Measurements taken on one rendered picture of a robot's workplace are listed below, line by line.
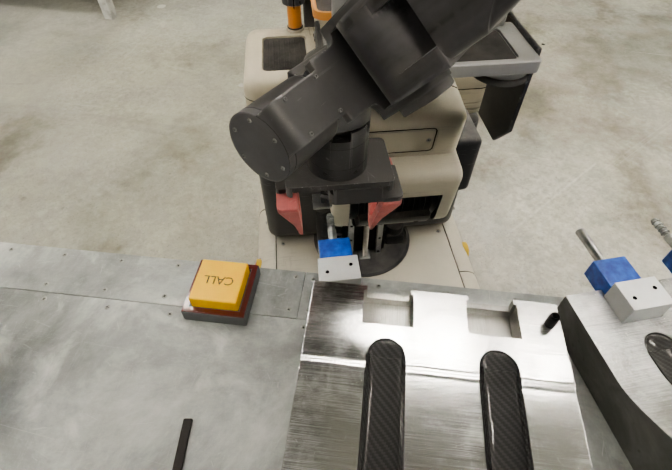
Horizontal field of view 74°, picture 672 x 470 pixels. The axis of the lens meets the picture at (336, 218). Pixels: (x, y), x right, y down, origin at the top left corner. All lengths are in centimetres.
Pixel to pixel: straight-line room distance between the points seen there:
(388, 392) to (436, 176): 42
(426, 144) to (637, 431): 47
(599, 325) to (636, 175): 175
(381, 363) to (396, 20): 31
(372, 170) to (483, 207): 146
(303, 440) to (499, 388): 19
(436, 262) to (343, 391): 88
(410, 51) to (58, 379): 52
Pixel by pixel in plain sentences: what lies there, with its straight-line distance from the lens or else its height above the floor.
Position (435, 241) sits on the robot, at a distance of 134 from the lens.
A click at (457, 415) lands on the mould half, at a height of 89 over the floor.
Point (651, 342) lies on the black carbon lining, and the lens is 61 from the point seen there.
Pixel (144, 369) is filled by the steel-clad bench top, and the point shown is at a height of 80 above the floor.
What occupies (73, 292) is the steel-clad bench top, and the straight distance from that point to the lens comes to 68.
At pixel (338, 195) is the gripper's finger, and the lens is 41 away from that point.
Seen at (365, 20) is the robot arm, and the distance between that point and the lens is 31.
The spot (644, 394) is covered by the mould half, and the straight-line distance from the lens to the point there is 56.
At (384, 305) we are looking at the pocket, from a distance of 51.
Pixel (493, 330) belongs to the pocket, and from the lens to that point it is 52.
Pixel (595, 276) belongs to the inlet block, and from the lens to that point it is 62.
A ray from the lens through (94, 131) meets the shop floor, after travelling 242.
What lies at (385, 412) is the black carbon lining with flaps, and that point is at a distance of 44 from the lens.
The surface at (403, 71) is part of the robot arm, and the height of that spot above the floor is 115.
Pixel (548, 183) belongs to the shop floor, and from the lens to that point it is 207.
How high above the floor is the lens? 130
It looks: 49 degrees down
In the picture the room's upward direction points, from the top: straight up
